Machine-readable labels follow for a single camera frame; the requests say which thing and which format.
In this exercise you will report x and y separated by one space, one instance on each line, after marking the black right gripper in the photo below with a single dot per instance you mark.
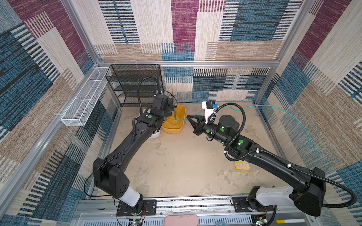
198 125

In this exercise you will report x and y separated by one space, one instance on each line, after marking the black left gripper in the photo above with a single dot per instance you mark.
168 109

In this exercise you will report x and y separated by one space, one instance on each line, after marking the grey perforated cable spool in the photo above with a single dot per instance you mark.
174 111

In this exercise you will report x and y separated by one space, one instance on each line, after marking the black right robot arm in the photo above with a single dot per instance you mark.
306 187

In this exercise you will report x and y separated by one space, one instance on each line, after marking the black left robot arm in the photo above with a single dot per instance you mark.
108 173

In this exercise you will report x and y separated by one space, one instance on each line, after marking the yellow plastic bin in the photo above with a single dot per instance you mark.
175 126

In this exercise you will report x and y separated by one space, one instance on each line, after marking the white plastic bin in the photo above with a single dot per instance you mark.
156 134

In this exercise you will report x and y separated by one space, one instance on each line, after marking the yellow calculator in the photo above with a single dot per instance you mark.
242 165

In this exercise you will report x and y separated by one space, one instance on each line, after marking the pink phone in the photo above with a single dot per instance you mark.
181 220

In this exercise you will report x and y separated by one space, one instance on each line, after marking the yellow white marker pen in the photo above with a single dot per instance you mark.
291 221

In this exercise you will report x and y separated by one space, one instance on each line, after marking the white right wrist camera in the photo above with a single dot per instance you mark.
209 108

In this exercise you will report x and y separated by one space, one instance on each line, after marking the black wire shelf rack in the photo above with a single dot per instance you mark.
124 80

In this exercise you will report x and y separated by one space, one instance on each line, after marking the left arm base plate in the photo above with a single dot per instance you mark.
147 207

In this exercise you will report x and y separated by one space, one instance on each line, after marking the white wire mesh basket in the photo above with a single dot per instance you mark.
83 104

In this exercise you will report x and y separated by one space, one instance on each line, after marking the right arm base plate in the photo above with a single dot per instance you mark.
241 204

